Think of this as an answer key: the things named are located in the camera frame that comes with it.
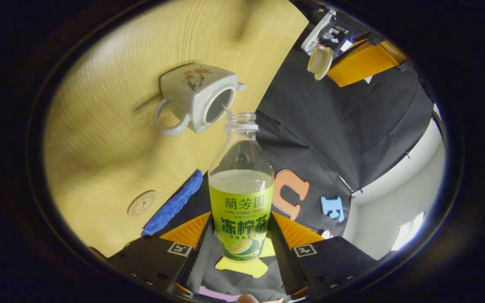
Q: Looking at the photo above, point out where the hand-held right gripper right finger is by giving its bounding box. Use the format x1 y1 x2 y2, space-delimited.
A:
268 210 380 297

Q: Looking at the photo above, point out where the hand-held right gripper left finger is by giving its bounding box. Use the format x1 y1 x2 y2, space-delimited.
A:
108 212 213 295

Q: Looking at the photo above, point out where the white teacup lid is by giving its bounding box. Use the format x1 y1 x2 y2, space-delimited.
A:
307 46 334 81

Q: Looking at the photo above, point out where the round brown coaster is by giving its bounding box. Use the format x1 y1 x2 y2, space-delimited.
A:
127 190 157 218

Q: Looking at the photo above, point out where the green label water bottle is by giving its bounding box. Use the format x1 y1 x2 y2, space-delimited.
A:
208 112 275 262

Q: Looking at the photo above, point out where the white teacup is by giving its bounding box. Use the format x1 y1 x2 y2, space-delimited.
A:
155 64 247 137

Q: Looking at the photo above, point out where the computer monitor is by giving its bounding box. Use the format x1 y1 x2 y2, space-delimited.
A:
336 27 357 53

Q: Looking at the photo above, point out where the white side table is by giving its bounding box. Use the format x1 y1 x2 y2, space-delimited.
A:
301 11 338 54

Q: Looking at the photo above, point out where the blue towel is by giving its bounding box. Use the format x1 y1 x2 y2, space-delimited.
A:
142 169 203 236

